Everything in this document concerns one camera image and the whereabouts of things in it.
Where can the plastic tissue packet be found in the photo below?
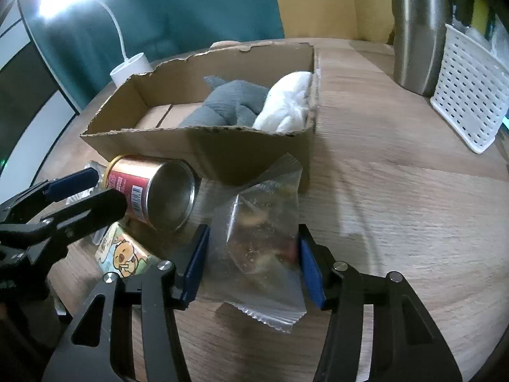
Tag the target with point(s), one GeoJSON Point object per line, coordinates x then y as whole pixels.
{"type": "Point", "coordinates": [284, 103]}

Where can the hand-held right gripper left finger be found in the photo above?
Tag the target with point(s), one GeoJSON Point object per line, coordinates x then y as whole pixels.
{"type": "Point", "coordinates": [197, 262]}

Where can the red metal can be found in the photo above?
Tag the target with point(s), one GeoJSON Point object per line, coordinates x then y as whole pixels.
{"type": "Point", "coordinates": [131, 187]}

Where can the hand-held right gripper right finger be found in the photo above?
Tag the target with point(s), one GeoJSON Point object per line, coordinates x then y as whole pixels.
{"type": "Point", "coordinates": [312, 270]}

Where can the yellow green sponge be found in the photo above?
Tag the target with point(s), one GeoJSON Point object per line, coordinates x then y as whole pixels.
{"type": "Point", "coordinates": [482, 16]}

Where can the stainless steel tumbler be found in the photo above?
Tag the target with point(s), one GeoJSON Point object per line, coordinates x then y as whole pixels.
{"type": "Point", "coordinates": [417, 36]}

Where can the cardboard box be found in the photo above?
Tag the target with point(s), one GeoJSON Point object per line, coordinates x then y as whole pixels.
{"type": "Point", "coordinates": [206, 151]}

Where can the glowing teal device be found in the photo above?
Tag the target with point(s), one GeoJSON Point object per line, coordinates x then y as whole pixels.
{"type": "Point", "coordinates": [506, 122]}

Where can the white perforated plastic basket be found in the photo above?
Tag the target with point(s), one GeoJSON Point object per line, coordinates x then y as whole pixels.
{"type": "Point", "coordinates": [465, 87]}

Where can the yellow curtain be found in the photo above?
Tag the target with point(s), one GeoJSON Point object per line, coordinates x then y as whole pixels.
{"type": "Point", "coordinates": [326, 0]}

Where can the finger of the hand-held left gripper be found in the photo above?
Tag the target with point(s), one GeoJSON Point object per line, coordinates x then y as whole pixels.
{"type": "Point", "coordinates": [75, 183]}
{"type": "Point", "coordinates": [99, 207]}

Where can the clear plastic bag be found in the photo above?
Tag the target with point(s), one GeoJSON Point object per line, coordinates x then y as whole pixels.
{"type": "Point", "coordinates": [499, 41]}

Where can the grey cloth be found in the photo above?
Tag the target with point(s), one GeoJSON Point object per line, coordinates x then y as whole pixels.
{"type": "Point", "coordinates": [230, 103]}

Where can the cartoon bear snack packet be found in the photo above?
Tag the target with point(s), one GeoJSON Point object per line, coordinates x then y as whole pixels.
{"type": "Point", "coordinates": [123, 254]}

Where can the white desk lamp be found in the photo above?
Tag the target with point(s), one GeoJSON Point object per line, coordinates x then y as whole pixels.
{"type": "Point", "coordinates": [131, 67]}

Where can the clear snack bag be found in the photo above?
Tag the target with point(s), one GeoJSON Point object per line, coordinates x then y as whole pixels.
{"type": "Point", "coordinates": [258, 227]}

